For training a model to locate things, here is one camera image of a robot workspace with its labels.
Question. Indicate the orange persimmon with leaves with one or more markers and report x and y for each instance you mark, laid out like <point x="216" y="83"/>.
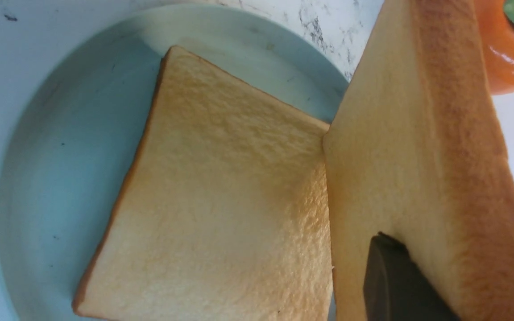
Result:
<point x="496" y="24"/>

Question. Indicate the toasted bread slice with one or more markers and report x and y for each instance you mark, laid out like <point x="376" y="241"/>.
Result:
<point x="223" y="214"/>
<point x="416" y="151"/>

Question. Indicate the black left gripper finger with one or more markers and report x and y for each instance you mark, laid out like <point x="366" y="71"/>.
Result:
<point x="395" y="289"/>

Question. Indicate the light green round plate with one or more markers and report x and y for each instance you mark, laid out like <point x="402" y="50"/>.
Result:
<point x="75" y="141"/>

